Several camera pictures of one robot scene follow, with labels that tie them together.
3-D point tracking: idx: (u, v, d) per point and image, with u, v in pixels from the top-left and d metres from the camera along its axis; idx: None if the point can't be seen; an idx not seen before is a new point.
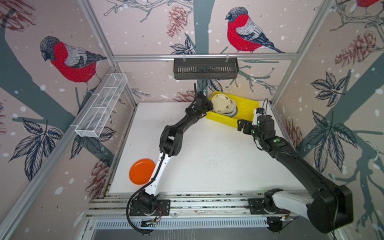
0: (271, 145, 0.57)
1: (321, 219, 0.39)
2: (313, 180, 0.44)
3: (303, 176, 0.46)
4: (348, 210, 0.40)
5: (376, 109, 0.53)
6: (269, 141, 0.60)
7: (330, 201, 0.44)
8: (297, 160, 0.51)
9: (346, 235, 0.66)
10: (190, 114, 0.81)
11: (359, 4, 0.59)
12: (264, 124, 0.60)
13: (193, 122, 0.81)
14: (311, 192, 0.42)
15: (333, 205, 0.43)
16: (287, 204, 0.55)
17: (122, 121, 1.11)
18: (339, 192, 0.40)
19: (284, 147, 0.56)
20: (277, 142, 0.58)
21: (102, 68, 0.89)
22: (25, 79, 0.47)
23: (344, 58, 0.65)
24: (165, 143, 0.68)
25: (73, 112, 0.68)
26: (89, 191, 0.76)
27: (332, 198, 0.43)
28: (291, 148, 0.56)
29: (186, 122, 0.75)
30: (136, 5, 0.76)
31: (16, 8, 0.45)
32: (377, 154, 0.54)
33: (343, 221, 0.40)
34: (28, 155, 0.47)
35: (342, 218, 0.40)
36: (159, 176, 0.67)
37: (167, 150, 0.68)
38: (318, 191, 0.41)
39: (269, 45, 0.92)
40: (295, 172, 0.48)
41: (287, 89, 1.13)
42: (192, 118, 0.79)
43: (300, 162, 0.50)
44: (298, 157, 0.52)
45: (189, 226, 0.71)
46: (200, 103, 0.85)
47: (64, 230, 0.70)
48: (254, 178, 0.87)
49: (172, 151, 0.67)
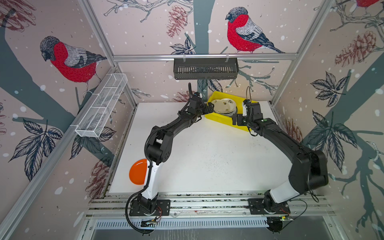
0: (259, 124, 0.63)
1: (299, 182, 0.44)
2: (292, 147, 0.50)
3: (284, 145, 0.51)
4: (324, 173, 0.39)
5: (376, 109, 0.53)
6: (257, 121, 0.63)
7: (305, 162, 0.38)
8: (280, 133, 0.57)
9: (346, 235, 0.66)
10: (184, 116, 0.73)
11: (359, 4, 0.59)
12: (251, 107, 0.69)
13: (185, 125, 0.72)
14: (291, 159, 0.45)
15: (308, 165, 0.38)
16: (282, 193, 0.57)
17: (122, 121, 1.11)
18: (315, 155, 0.45)
19: (270, 124, 0.62)
20: (264, 121, 0.64)
21: (102, 68, 0.89)
22: (25, 80, 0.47)
23: (344, 58, 0.65)
24: (150, 148, 0.57)
25: (73, 112, 0.68)
26: (89, 192, 0.76)
27: (307, 160, 0.49)
28: (278, 126, 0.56)
29: (179, 123, 0.66)
30: (136, 5, 0.76)
31: (16, 8, 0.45)
32: (377, 154, 0.54)
33: (320, 184, 0.45)
34: (28, 155, 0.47)
35: (318, 181, 0.45)
36: (151, 178, 0.60)
37: (153, 156, 0.56)
38: (295, 155, 0.47)
39: (269, 45, 0.92)
40: (277, 144, 0.54)
41: (287, 89, 1.13)
42: (186, 120, 0.71)
43: (283, 135, 0.56)
44: (281, 131, 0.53)
45: (189, 227, 0.70)
46: (194, 104, 0.76)
47: (64, 230, 0.70)
48: (255, 179, 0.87)
49: (159, 157, 0.55)
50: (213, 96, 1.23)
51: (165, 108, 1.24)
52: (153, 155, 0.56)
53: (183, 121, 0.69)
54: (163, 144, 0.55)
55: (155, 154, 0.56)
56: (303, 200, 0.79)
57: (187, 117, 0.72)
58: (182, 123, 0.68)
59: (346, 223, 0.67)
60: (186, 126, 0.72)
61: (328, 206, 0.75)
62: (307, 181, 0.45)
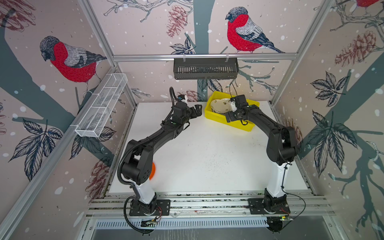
0: (245, 110, 0.73)
1: (274, 152, 0.54)
2: (269, 125, 0.59)
3: (264, 124, 0.61)
4: (293, 144, 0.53)
5: (376, 108, 0.53)
6: (243, 107, 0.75)
7: (278, 136, 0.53)
8: (261, 115, 0.67)
9: (346, 235, 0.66)
10: (167, 127, 0.64)
11: (359, 4, 0.59)
12: (236, 99, 0.82)
13: (170, 136, 0.63)
14: (269, 134, 0.54)
15: (280, 138, 0.59)
16: (274, 181, 0.61)
17: (122, 121, 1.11)
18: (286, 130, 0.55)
19: (253, 109, 0.72)
20: (249, 107, 0.74)
21: (102, 68, 0.89)
22: (25, 80, 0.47)
23: (344, 58, 0.65)
24: (126, 166, 0.48)
25: (73, 112, 0.68)
26: (89, 192, 0.76)
27: (278, 134, 0.57)
28: (259, 111, 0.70)
29: (161, 136, 0.58)
30: (136, 5, 0.76)
31: (16, 8, 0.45)
32: (377, 154, 0.54)
33: (290, 153, 0.55)
34: (28, 155, 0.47)
35: (288, 150, 0.55)
36: (143, 189, 0.57)
37: (130, 176, 0.47)
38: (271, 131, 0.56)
39: (269, 45, 0.92)
40: (260, 125, 0.63)
41: (287, 89, 1.13)
42: (170, 132, 0.62)
43: (263, 117, 0.66)
44: (262, 113, 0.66)
45: (189, 227, 0.70)
46: (178, 113, 0.67)
47: (64, 230, 0.70)
48: (254, 179, 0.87)
49: (137, 177, 0.46)
50: (213, 96, 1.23)
51: (165, 108, 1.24)
52: (131, 175, 0.47)
53: (166, 133, 0.60)
54: (141, 162, 0.46)
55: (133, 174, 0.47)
56: (302, 200, 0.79)
57: (171, 129, 0.64)
58: (164, 135, 0.59)
59: (346, 223, 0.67)
60: (170, 138, 0.64)
61: (328, 206, 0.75)
62: (279, 152, 0.55)
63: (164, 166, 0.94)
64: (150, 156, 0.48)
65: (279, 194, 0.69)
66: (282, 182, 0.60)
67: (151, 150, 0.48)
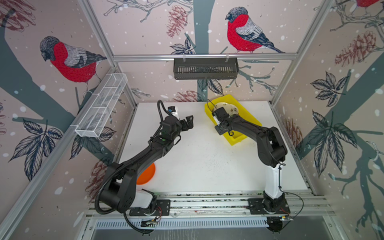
0: (228, 121, 0.73)
1: (265, 156, 0.54)
2: (254, 130, 0.60)
3: (248, 130, 0.62)
4: (281, 143, 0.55)
5: (376, 108, 0.53)
6: (225, 118, 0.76)
7: (264, 138, 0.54)
8: (243, 123, 0.68)
9: (346, 235, 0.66)
10: (154, 146, 0.59)
11: (359, 4, 0.59)
12: (216, 112, 0.83)
13: (158, 155, 0.59)
14: (256, 139, 0.54)
15: (267, 140, 0.60)
16: (270, 181, 0.60)
17: (122, 121, 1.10)
18: (271, 131, 0.56)
19: (235, 119, 0.73)
20: (230, 117, 0.76)
21: (102, 68, 0.89)
22: (25, 79, 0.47)
23: (344, 58, 0.65)
24: (107, 193, 0.43)
25: (73, 112, 0.68)
26: (89, 192, 0.76)
27: (265, 137, 0.59)
28: (241, 119, 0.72)
29: (147, 156, 0.53)
30: (136, 5, 0.76)
31: (16, 8, 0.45)
32: (377, 154, 0.54)
33: (281, 153, 0.56)
34: (28, 155, 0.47)
35: (279, 151, 0.56)
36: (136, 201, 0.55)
37: (110, 204, 0.41)
38: (258, 135, 0.56)
39: (269, 45, 0.92)
40: (244, 131, 0.64)
41: (287, 89, 1.13)
42: (157, 150, 0.57)
43: (246, 123, 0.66)
44: (244, 121, 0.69)
45: (189, 227, 0.70)
46: (167, 128, 0.62)
47: (64, 230, 0.70)
48: (254, 179, 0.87)
49: (117, 205, 0.41)
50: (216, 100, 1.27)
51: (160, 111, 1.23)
52: (110, 203, 0.41)
53: (153, 153, 0.56)
54: (122, 189, 0.41)
55: (113, 202, 0.41)
56: (301, 200, 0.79)
57: (159, 147, 0.59)
58: (151, 156, 0.54)
59: (346, 224, 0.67)
60: (158, 156, 0.59)
61: (328, 206, 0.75)
62: (271, 153, 0.55)
63: (164, 166, 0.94)
64: (132, 181, 0.43)
65: (278, 195, 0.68)
66: (278, 182, 0.61)
67: (134, 175, 0.46)
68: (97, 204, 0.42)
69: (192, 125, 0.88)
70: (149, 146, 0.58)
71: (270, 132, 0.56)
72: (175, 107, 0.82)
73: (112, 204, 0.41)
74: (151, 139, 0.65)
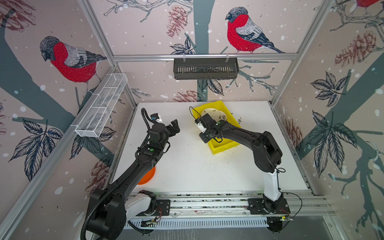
0: (216, 128, 0.69)
1: (263, 163, 0.52)
2: (247, 137, 0.57)
3: (241, 138, 0.59)
4: (276, 147, 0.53)
5: (376, 109, 0.53)
6: (213, 126, 0.71)
7: (259, 145, 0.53)
8: (233, 130, 0.64)
9: (346, 235, 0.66)
10: (142, 159, 0.55)
11: (359, 4, 0.59)
12: (202, 119, 0.78)
13: (146, 169, 0.55)
14: (251, 147, 0.52)
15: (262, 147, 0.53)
16: (270, 184, 0.58)
17: (122, 121, 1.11)
18: (265, 137, 0.54)
19: (224, 126, 0.69)
20: (219, 125, 0.71)
21: (102, 68, 0.89)
22: (25, 79, 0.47)
23: (344, 58, 0.65)
24: (95, 220, 0.40)
25: (73, 112, 0.68)
26: (89, 192, 0.76)
27: (261, 144, 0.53)
28: (230, 125, 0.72)
29: (134, 175, 0.49)
30: (136, 5, 0.76)
31: (16, 8, 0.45)
32: (377, 154, 0.54)
33: (277, 156, 0.55)
34: (28, 156, 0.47)
35: (275, 155, 0.55)
36: (133, 208, 0.54)
37: (99, 232, 0.39)
38: (252, 143, 0.54)
39: (269, 45, 0.92)
40: (238, 139, 0.60)
41: (287, 89, 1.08)
42: (145, 164, 0.54)
43: (237, 130, 0.63)
44: (234, 128, 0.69)
45: (189, 226, 0.71)
46: (155, 136, 0.59)
47: (64, 230, 0.70)
48: (254, 179, 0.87)
49: (107, 233, 0.38)
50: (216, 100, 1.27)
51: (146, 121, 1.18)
52: (99, 232, 0.39)
53: (142, 169, 0.53)
54: (109, 215, 0.38)
55: (102, 231, 0.38)
56: (301, 200, 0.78)
57: (147, 160, 0.55)
58: (138, 172, 0.51)
59: (346, 223, 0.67)
60: (147, 169, 0.56)
61: (328, 206, 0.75)
62: (268, 160, 0.53)
63: (164, 166, 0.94)
64: (120, 206, 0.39)
65: (278, 196, 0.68)
66: (277, 185, 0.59)
67: (120, 199, 0.42)
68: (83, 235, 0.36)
69: (177, 130, 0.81)
70: (135, 162, 0.53)
71: (264, 137, 0.54)
72: (158, 114, 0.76)
73: (101, 233, 0.39)
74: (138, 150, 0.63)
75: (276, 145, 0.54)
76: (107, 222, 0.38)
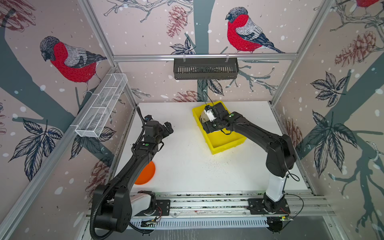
0: (228, 121, 0.64)
1: (276, 167, 0.48)
2: (263, 137, 0.53)
3: (257, 136, 0.55)
4: (292, 152, 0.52)
5: (376, 109, 0.53)
6: (225, 118, 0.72)
7: (278, 149, 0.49)
8: (249, 126, 0.59)
9: (346, 235, 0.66)
10: (139, 153, 0.56)
11: (359, 4, 0.59)
12: (215, 108, 0.71)
13: (145, 162, 0.57)
14: (266, 149, 0.49)
15: (281, 151, 0.54)
16: (275, 186, 0.57)
17: (122, 121, 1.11)
18: (283, 140, 0.50)
19: (238, 119, 0.64)
20: (232, 117, 0.66)
21: (102, 68, 0.89)
22: (25, 79, 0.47)
23: (344, 58, 0.65)
24: (101, 216, 0.41)
25: (73, 112, 0.68)
26: (89, 192, 0.76)
27: (279, 147, 0.54)
28: (244, 120, 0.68)
29: (133, 168, 0.50)
30: (136, 5, 0.76)
31: (16, 8, 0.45)
32: (377, 154, 0.54)
33: (292, 162, 0.52)
34: (28, 156, 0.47)
35: (290, 159, 0.52)
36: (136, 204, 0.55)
37: (107, 227, 0.39)
38: (269, 144, 0.50)
39: (269, 45, 0.92)
40: (252, 137, 0.56)
41: (287, 89, 1.13)
42: (143, 157, 0.55)
43: (252, 127, 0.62)
44: (250, 124, 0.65)
45: (189, 227, 0.70)
46: (150, 131, 0.62)
47: (64, 230, 0.70)
48: (254, 179, 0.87)
49: (115, 226, 0.39)
50: (216, 100, 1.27)
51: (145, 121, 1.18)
52: (107, 227, 0.39)
53: (141, 161, 0.54)
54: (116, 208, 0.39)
55: (110, 224, 0.39)
56: (301, 200, 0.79)
57: (144, 153, 0.56)
58: (138, 165, 0.53)
59: (346, 224, 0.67)
60: (145, 163, 0.57)
61: (328, 206, 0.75)
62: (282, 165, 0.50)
63: (164, 166, 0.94)
64: (126, 197, 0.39)
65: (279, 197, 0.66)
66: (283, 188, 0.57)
67: (125, 191, 0.44)
68: (91, 231, 0.40)
69: (171, 131, 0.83)
70: (133, 156, 0.55)
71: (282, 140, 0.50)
72: (151, 115, 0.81)
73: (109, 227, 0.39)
74: (133, 145, 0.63)
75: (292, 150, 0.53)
76: (115, 214, 0.39)
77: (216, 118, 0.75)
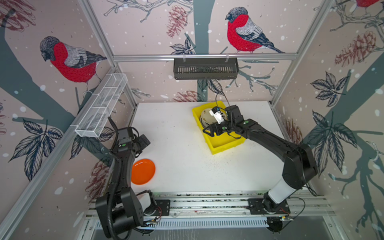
0: (243, 128, 0.63)
1: (294, 178, 0.45)
2: (280, 145, 0.51)
3: (272, 144, 0.52)
4: (313, 164, 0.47)
5: (376, 109, 0.53)
6: (240, 124, 0.65)
7: (295, 159, 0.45)
8: (265, 134, 0.57)
9: (346, 235, 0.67)
10: (122, 154, 0.53)
11: (359, 4, 0.59)
12: (230, 111, 0.68)
13: (131, 161, 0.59)
14: (282, 157, 0.46)
15: (298, 161, 0.51)
16: (282, 192, 0.56)
17: (122, 121, 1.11)
18: (302, 149, 0.47)
19: (253, 126, 0.62)
20: (246, 124, 0.64)
21: (102, 68, 0.89)
22: (25, 79, 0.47)
23: (344, 58, 0.65)
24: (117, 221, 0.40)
25: (73, 112, 0.68)
26: (89, 192, 0.76)
27: (297, 156, 0.50)
28: (260, 127, 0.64)
29: (124, 169, 0.49)
30: (136, 5, 0.76)
31: (16, 8, 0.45)
32: (377, 154, 0.54)
33: (311, 175, 0.47)
34: (28, 155, 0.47)
35: (310, 172, 0.47)
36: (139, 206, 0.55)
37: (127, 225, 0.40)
38: (286, 153, 0.47)
39: (269, 45, 0.92)
40: (266, 145, 0.54)
41: (287, 89, 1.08)
42: (128, 157, 0.55)
43: (268, 135, 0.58)
44: (265, 131, 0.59)
45: (189, 226, 0.71)
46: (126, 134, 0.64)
47: (64, 230, 0.70)
48: (254, 179, 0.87)
49: (134, 222, 0.40)
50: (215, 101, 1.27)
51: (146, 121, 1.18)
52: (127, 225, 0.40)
53: (128, 160, 0.54)
54: (128, 209, 0.40)
55: (129, 222, 0.40)
56: (302, 200, 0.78)
57: (128, 153, 0.55)
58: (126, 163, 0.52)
59: (346, 224, 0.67)
60: (131, 159, 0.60)
61: (328, 206, 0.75)
62: (301, 176, 0.46)
63: (164, 166, 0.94)
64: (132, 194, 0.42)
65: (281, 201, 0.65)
66: (289, 194, 0.53)
67: (129, 189, 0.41)
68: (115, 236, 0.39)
69: (148, 143, 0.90)
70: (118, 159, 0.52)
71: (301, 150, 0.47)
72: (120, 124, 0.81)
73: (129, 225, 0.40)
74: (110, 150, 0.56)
75: (311, 161, 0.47)
76: (130, 213, 0.40)
77: (230, 124, 0.72)
